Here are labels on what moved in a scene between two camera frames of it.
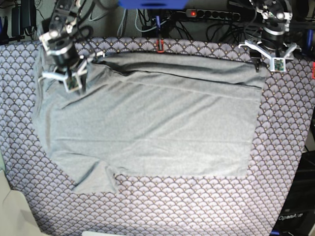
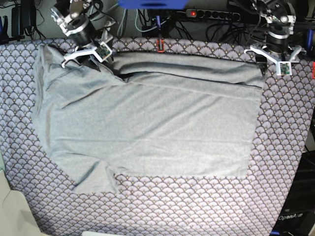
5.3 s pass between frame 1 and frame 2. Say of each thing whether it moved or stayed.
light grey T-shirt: stayed
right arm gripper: moved
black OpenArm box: stayed
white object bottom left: stayed
